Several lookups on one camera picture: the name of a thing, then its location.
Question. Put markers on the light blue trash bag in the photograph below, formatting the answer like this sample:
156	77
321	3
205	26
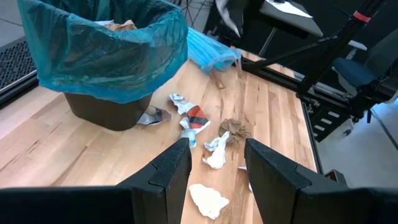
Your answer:
208	49

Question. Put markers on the grey side table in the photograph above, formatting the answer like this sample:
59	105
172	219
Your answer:
295	20

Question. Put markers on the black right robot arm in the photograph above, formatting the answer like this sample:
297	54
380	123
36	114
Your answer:
245	18

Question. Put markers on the white paper scrap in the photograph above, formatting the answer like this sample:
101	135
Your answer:
102	22

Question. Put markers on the teal bag-lined trash bin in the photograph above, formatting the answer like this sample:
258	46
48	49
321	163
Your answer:
109	62

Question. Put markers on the white paper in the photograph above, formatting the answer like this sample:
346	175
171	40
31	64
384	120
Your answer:
208	200
217	155

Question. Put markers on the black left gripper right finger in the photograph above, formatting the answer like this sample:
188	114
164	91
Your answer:
286	199

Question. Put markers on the white printed paper sign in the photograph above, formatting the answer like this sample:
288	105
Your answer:
289	7

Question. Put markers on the black plastic trash bin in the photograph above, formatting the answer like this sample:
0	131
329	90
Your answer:
105	113

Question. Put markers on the blue seat chair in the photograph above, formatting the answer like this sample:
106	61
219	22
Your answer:
351	71

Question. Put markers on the pale blue plastic wad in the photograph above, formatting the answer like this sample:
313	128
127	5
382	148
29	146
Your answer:
190	137

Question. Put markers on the red black printed wrapper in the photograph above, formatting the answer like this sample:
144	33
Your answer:
196	118

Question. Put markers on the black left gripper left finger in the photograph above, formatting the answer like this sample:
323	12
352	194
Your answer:
161	193

